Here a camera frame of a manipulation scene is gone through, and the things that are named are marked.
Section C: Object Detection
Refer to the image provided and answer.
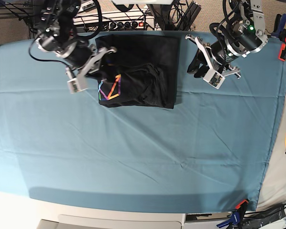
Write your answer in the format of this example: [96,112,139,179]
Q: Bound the white power strip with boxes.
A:
[77,15,155,32]

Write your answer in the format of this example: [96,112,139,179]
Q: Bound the black bag with cables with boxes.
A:
[238,203,286,229]

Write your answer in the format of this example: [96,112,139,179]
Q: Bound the orange black clamp upper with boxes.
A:
[278,29,286,61]

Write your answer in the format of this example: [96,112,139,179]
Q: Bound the blue handled clamp top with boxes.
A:
[271,13,286,38]

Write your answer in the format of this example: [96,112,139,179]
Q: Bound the teal table cloth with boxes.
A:
[0,31,286,213]

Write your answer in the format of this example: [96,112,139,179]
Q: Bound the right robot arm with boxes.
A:
[34,0,117,94]

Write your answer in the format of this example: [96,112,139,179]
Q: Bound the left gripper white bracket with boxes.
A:
[185,34,241,89]

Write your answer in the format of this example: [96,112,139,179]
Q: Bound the dark grey T-shirt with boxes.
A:
[89,34,180,109]

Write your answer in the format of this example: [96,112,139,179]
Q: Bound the blue orange clamp lower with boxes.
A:
[216,199,249,229]

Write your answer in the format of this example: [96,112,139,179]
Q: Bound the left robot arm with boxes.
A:
[185,0,268,89]

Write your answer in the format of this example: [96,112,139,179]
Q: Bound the white tray bottom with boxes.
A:
[37,215,183,229]

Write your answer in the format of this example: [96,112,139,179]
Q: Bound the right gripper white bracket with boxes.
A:
[65,45,117,94]

